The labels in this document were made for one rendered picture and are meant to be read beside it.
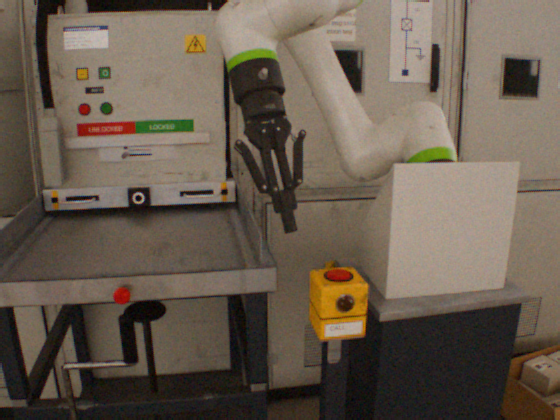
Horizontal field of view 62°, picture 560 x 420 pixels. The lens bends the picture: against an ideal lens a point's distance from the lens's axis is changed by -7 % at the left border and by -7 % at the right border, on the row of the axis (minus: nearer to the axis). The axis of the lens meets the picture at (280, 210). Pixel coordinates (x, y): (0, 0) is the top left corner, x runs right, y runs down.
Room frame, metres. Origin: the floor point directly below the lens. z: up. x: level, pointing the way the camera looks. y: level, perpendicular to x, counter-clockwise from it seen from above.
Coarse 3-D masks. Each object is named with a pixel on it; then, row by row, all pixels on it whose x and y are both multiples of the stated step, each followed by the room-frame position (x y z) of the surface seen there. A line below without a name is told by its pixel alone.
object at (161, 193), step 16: (48, 192) 1.29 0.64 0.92; (80, 192) 1.30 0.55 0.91; (96, 192) 1.31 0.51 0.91; (112, 192) 1.32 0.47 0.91; (160, 192) 1.34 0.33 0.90; (176, 192) 1.35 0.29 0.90; (192, 192) 1.36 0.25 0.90; (208, 192) 1.37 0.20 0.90; (224, 192) 1.38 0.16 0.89; (48, 208) 1.29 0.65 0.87; (80, 208) 1.30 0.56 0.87
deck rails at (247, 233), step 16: (240, 192) 1.30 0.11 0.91; (32, 208) 1.19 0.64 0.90; (240, 208) 1.31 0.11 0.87; (16, 224) 1.06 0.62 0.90; (32, 224) 1.17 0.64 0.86; (48, 224) 1.21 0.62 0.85; (240, 224) 1.21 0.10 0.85; (256, 224) 1.01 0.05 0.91; (0, 240) 0.95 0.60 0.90; (16, 240) 1.04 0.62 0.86; (32, 240) 1.08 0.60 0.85; (240, 240) 1.09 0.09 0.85; (256, 240) 0.99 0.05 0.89; (0, 256) 0.93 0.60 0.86; (16, 256) 0.97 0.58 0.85; (256, 256) 0.99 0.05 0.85; (0, 272) 0.88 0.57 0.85
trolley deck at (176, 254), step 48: (48, 240) 1.09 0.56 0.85; (96, 240) 1.10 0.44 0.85; (144, 240) 1.10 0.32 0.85; (192, 240) 1.10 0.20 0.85; (0, 288) 0.84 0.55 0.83; (48, 288) 0.86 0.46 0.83; (96, 288) 0.88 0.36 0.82; (144, 288) 0.90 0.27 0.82; (192, 288) 0.91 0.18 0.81; (240, 288) 0.93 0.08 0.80
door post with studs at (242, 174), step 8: (232, 96) 1.61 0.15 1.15; (232, 104) 1.61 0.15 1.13; (232, 112) 1.61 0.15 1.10; (240, 112) 1.61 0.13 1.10; (232, 120) 1.61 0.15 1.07; (240, 120) 1.61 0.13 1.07; (232, 128) 1.61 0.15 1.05; (240, 128) 1.61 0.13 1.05; (232, 136) 1.61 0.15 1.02; (240, 136) 1.61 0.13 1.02; (232, 144) 1.61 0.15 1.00; (232, 152) 1.61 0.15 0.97; (232, 160) 1.61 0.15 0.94; (240, 160) 1.61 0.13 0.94; (232, 168) 1.61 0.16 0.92; (240, 168) 1.61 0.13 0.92; (240, 176) 1.61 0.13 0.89; (248, 176) 1.62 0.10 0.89; (240, 184) 1.61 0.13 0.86; (248, 184) 1.62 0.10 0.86; (248, 192) 1.62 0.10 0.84; (248, 200) 1.62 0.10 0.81
